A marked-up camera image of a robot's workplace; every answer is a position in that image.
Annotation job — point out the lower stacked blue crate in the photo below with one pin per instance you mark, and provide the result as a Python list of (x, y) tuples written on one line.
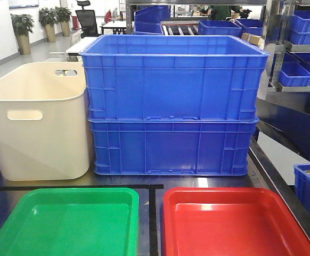
[(205, 148)]

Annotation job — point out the stacked blue crate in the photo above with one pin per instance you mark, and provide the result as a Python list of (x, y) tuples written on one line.
[(148, 78), (205, 148)]

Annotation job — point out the upper stacked blue crate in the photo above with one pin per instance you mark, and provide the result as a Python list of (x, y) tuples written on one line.
[(148, 78)]

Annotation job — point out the red plastic tray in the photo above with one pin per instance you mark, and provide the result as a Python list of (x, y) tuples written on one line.
[(230, 221)]

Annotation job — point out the cream plastic basket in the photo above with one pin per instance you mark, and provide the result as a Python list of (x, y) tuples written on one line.
[(44, 131)]

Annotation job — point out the black office chair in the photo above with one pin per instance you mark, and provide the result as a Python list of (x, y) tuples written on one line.
[(87, 20)]

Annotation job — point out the green plastic tray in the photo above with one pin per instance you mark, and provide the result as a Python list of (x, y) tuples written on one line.
[(73, 221)]

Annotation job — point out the potted plant right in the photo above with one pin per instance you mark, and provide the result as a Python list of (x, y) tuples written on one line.
[(63, 15)]

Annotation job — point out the potted plant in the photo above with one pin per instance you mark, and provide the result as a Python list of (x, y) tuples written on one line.
[(63, 15), (47, 18), (22, 27)]

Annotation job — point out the potted plant middle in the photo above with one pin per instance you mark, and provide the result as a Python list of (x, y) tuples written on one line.
[(47, 18)]

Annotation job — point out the potted plant left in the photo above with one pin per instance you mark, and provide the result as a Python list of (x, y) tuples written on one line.
[(22, 27)]

